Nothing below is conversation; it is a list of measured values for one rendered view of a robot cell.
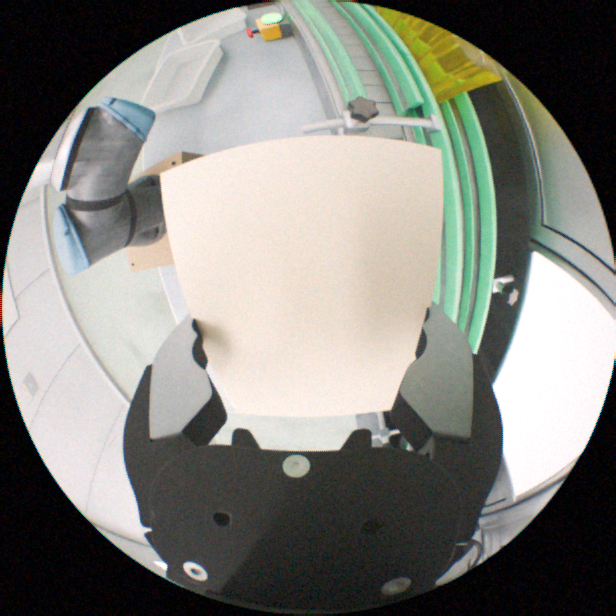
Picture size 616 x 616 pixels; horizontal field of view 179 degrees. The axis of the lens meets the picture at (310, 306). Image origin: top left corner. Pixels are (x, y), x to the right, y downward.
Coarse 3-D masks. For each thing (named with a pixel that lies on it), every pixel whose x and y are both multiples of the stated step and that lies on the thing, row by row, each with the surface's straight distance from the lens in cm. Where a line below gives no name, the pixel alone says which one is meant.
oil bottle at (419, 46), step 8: (416, 24) 37; (424, 24) 35; (432, 24) 33; (416, 32) 37; (424, 32) 35; (432, 32) 33; (440, 32) 32; (448, 32) 31; (408, 40) 39; (416, 40) 37; (424, 40) 35; (432, 40) 33; (440, 40) 33; (408, 48) 39; (416, 48) 37; (424, 48) 35; (432, 48) 34; (416, 56) 37; (424, 56) 36
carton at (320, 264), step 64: (192, 192) 10; (256, 192) 9; (320, 192) 8; (384, 192) 9; (192, 256) 10; (256, 256) 9; (320, 256) 9; (384, 256) 9; (256, 320) 10; (320, 320) 10; (384, 320) 11; (256, 384) 14; (320, 384) 13; (384, 384) 14
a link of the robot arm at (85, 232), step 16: (64, 208) 35; (80, 208) 33; (96, 208) 32; (112, 208) 34; (128, 208) 39; (64, 224) 33; (80, 224) 33; (96, 224) 33; (112, 224) 36; (128, 224) 39; (64, 240) 34; (80, 240) 33; (96, 240) 35; (112, 240) 37; (64, 256) 36; (80, 256) 34; (96, 256) 37
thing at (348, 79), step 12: (300, 0) 50; (300, 12) 55; (312, 12) 43; (312, 24) 47; (324, 24) 38; (324, 36) 39; (336, 36) 35; (324, 48) 41; (336, 48) 33; (336, 60) 37; (348, 60) 31; (336, 72) 37; (348, 72) 30; (348, 84) 32; (360, 84) 29; (348, 96) 34
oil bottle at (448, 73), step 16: (448, 48) 31; (464, 48) 29; (432, 64) 34; (448, 64) 31; (464, 64) 29; (480, 64) 28; (496, 64) 29; (432, 80) 34; (448, 80) 32; (464, 80) 32; (480, 80) 32; (496, 80) 32; (448, 96) 38
